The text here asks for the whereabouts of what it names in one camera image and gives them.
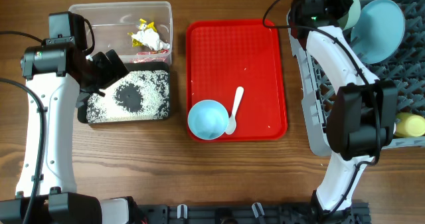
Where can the black plastic bin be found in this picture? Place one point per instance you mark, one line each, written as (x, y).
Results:
(167, 111)

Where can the yellow plastic cup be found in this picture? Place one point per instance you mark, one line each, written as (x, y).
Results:
(409, 125)

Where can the red plastic tray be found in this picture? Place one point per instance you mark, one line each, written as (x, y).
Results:
(223, 55)

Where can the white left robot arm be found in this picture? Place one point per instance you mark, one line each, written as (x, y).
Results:
(59, 72)

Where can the grey dishwasher rack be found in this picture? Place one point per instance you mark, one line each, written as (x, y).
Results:
(405, 68)

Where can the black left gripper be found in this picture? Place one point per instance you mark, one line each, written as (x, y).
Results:
(103, 70)

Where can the yellow snack wrapper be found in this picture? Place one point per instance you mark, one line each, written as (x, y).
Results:
(143, 25)

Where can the light blue bowl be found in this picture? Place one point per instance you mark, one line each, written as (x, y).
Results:
(208, 120)

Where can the clear plastic bin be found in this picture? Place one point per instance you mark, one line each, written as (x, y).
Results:
(111, 23)

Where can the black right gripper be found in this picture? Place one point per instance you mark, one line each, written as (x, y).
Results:
(337, 0)

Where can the white rice pile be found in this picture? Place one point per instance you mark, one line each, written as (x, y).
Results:
(152, 94)

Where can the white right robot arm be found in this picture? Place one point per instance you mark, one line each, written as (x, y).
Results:
(362, 117)

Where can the white plastic spoon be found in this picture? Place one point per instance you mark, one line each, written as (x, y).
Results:
(232, 120)

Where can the white tissue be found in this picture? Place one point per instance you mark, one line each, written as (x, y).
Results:
(151, 39)

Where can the light blue plate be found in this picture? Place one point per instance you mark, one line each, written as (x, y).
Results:
(378, 32)

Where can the red snack wrapper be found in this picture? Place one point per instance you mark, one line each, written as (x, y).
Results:
(163, 51)

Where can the pale green bowl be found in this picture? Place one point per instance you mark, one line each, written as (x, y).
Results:
(350, 19)

